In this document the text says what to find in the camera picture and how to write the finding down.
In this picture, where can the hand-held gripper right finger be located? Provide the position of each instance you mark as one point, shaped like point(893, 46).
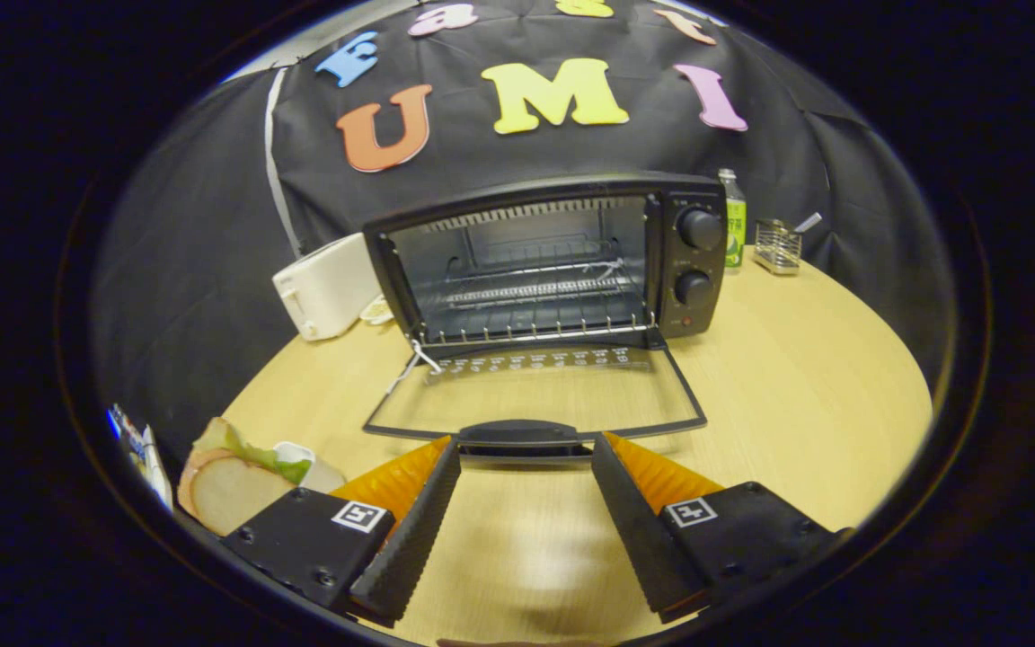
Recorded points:
point(648, 530)

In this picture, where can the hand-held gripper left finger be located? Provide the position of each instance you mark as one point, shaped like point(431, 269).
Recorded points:
point(414, 530)

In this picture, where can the toast bread sandwich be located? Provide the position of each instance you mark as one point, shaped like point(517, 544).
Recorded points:
point(234, 490)

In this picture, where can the black toaster oven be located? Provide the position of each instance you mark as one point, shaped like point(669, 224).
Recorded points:
point(697, 270)

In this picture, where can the white pop-up toaster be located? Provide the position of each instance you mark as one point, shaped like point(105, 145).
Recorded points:
point(329, 288)

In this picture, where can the white plate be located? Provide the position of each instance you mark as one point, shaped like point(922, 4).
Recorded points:
point(295, 450)

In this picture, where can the small white dish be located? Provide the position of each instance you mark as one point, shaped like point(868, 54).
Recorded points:
point(377, 311)

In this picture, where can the blue white packet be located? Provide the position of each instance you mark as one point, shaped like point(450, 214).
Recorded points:
point(145, 458)

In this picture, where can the green tea bottle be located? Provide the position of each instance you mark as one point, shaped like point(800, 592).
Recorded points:
point(734, 229)

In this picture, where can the metal utensil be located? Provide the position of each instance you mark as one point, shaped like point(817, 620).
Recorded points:
point(809, 222)

